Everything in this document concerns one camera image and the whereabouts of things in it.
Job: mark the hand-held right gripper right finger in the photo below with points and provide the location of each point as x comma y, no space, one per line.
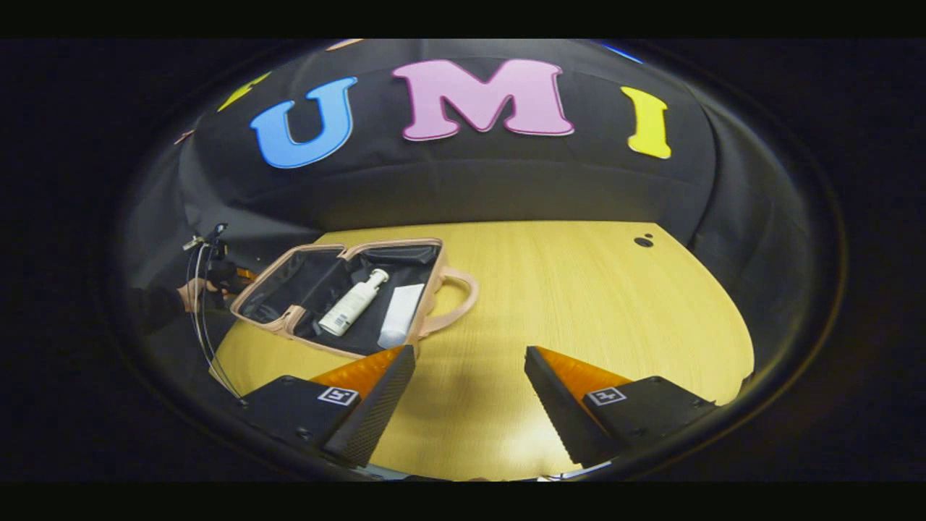
557,409

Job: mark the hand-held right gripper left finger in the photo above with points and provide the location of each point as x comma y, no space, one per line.
372,412

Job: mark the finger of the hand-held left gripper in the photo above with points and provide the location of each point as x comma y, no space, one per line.
246,275

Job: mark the pink suitcase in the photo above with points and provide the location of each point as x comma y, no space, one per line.
304,282

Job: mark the white cream tube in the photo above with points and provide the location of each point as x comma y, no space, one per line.
400,318

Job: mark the white pump bottle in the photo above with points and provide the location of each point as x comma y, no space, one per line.
351,305

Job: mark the black backdrop cloth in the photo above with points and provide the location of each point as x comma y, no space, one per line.
470,181

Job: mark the ceiling light strip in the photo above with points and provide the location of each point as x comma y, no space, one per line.
622,52

